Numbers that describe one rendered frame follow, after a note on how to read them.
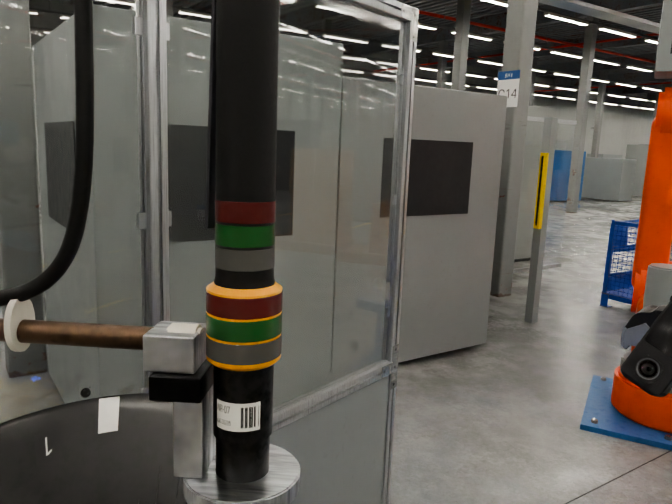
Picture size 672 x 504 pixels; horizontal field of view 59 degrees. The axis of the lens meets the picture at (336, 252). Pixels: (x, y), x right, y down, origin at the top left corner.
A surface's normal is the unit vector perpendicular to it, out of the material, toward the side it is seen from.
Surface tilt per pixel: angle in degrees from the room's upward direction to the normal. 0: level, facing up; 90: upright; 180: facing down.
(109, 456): 42
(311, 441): 90
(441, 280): 90
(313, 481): 90
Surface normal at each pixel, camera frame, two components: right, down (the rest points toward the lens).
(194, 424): -0.07, 0.18
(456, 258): 0.56, 0.17
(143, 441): 0.11, -0.65
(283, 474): 0.04, -0.98
